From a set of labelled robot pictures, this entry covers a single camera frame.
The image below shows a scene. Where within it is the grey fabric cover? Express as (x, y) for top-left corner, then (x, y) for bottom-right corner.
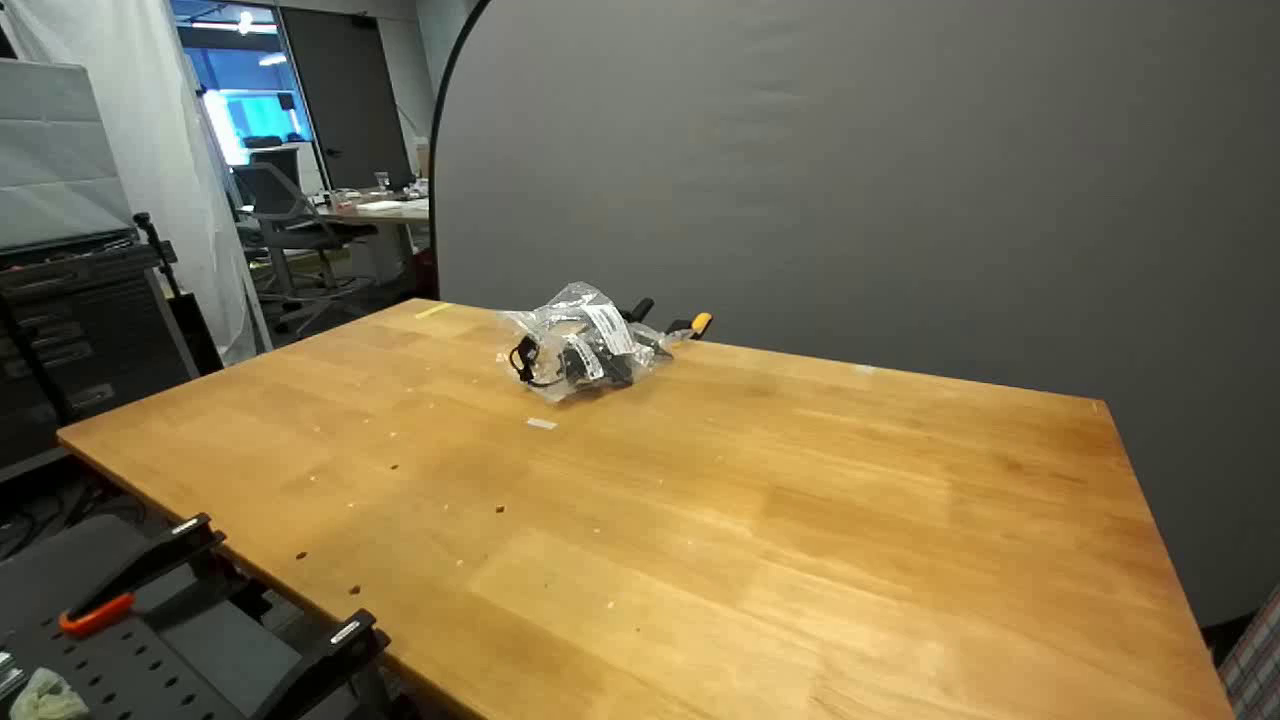
(0, 56), (140, 255)

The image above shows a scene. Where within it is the crumpled white green item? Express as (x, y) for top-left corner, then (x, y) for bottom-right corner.
(0, 653), (94, 720)

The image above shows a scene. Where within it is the black and yellow clamp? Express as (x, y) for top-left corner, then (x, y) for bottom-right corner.
(622, 294), (719, 345)

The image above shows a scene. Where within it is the black folded tripod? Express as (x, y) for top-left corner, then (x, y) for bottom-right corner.
(127, 210), (229, 382)

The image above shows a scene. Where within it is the lit computer monitor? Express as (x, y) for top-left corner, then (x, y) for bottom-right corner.
(196, 85), (321, 173)

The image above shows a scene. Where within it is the black equipment cabinet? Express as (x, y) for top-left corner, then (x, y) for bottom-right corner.
(0, 225), (203, 474)

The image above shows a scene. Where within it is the clear plastic bag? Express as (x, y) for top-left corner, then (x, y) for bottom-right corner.
(505, 277), (676, 408)

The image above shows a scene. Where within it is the black bar clamp orange handle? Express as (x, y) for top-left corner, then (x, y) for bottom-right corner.
(53, 514), (229, 644)
(249, 610), (392, 720)

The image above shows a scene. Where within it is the white curtain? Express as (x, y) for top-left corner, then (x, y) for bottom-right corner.
(0, 0), (281, 370)

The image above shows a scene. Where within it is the dark door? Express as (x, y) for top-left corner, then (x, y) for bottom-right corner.
(281, 4), (416, 192)

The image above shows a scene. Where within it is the dark office chair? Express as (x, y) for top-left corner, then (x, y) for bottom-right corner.
(229, 161), (371, 342)

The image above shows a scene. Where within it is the background desk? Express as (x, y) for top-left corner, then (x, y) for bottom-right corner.
(316, 185), (436, 232)

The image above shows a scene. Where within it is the grey fabric backdrop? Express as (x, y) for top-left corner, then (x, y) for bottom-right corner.
(429, 0), (1280, 631)

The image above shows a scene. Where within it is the grey chequered fabric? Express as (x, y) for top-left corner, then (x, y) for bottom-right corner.
(1217, 580), (1280, 720)

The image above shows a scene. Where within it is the black perforated board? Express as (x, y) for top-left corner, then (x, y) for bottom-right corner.
(0, 514), (408, 720)

